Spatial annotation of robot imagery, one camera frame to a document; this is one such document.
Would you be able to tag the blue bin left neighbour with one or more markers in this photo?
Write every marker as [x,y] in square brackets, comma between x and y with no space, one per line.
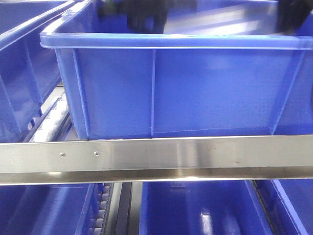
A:
[28,71]

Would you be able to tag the blue bin lower middle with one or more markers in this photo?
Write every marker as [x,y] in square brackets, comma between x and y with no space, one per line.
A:
[202,208]

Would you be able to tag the white roller track lower shelf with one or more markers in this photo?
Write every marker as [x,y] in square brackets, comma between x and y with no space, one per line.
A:
[53,120]

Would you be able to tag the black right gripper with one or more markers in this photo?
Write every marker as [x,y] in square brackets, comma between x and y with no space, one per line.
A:
[291,14]

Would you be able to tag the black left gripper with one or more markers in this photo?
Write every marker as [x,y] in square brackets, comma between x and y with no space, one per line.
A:
[143,16]

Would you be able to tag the lower steel rack beam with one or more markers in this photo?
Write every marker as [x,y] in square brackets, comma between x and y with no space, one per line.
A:
[165,159]

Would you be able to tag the small silver ribbed tray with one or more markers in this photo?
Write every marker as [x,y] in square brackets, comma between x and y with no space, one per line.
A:
[223,17]

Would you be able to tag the blue bin lower left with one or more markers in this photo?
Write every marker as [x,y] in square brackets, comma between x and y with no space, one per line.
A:
[48,209]

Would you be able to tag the blue target bin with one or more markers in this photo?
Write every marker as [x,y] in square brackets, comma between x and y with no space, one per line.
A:
[125,85]

